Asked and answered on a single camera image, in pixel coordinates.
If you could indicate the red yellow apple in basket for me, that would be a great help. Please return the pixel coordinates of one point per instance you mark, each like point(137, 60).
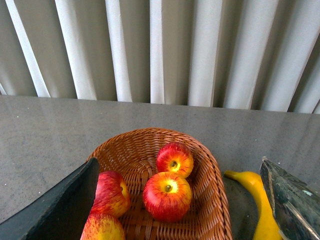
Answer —
point(102, 227)

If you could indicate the red yellow apple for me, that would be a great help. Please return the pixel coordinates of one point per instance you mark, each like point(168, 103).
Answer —
point(112, 196)
point(102, 227)

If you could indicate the white pleated curtain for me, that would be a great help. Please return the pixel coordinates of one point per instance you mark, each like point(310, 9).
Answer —
point(237, 54)

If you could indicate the left brown wicker basket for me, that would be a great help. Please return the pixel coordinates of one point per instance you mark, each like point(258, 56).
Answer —
point(133, 155)

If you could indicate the worn left gripper right finger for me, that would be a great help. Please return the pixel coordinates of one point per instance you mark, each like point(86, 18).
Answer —
point(294, 206)

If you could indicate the red apple back of basket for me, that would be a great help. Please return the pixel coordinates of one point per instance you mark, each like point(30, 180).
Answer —
point(175, 157)

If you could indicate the red apple of basket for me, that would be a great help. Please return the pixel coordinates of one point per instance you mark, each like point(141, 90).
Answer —
point(167, 197)
point(175, 157)

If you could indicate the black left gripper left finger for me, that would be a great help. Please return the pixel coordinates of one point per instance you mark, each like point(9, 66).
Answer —
point(61, 212)

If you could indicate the yellow banana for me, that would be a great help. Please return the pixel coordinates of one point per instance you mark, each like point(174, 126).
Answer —
point(266, 228)

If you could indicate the red apple centre of basket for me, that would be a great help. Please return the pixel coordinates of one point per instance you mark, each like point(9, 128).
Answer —
point(167, 197)

